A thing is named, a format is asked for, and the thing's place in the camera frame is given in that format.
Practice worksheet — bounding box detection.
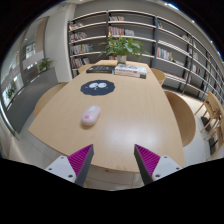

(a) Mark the grey bookshelf unit with books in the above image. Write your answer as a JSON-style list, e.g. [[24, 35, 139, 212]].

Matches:
[[67, 9, 224, 104]]

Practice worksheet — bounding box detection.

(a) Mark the white book with red lettering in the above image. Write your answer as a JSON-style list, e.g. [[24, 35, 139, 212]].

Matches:
[[114, 69, 148, 80]]

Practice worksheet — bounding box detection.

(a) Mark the green floor plant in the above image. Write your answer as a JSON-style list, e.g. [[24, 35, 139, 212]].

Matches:
[[38, 57, 54, 73]]

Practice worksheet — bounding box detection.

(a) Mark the black hardcover book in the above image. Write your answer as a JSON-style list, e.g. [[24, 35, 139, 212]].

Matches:
[[85, 65, 116, 75]]

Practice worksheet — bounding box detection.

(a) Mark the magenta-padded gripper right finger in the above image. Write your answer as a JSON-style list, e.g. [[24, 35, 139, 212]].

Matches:
[[133, 143, 184, 186]]

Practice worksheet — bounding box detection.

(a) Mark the round-backed wooden chair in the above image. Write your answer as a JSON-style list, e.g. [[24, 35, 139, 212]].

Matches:
[[33, 82, 69, 119], [150, 67, 167, 87], [77, 63, 95, 75], [164, 90, 197, 148]]

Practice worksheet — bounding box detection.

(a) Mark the small green plant by window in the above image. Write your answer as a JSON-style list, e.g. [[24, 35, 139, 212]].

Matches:
[[5, 85, 17, 100]]

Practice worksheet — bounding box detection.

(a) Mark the dark cloud-shaped mouse pad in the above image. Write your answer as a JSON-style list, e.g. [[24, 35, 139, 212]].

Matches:
[[80, 79, 116, 97]]

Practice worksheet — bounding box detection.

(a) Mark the white book with illustrated cover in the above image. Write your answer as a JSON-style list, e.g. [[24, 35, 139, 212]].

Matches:
[[114, 63, 148, 76]]

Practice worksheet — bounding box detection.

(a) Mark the pale pink computer mouse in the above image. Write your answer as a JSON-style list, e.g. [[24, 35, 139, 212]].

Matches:
[[81, 105, 102, 127]]

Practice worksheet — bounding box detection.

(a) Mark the group of ceiling lights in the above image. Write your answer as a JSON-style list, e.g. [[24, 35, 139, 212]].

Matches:
[[163, 2, 181, 11]]

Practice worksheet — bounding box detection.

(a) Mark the green potted plant white pot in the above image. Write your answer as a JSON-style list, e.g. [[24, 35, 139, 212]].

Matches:
[[98, 34, 149, 65]]

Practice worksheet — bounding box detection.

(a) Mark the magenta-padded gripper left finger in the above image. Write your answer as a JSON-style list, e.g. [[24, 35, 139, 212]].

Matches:
[[44, 143, 95, 188]]

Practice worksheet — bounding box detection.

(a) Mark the group of wooden slatted chairs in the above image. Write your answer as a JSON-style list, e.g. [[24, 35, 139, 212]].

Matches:
[[194, 91, 224, 161]]

